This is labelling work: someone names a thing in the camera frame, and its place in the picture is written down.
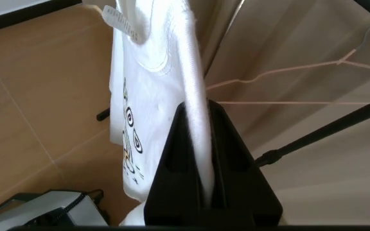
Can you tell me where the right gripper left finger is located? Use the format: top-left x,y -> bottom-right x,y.
143,101 -> 206,226

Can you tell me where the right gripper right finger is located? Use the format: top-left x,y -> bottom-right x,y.
207,99 -> 284,226

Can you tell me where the white printed t-shirt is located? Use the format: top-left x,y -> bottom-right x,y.
102,0 -> 216,226

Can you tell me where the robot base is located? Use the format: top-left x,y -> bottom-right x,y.
0,189 -> 109,227

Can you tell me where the pink clothes hanger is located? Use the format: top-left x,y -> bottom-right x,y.
206,12 -> 370,107

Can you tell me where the black clothes rack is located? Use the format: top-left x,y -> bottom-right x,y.
96,0 -> 370,168

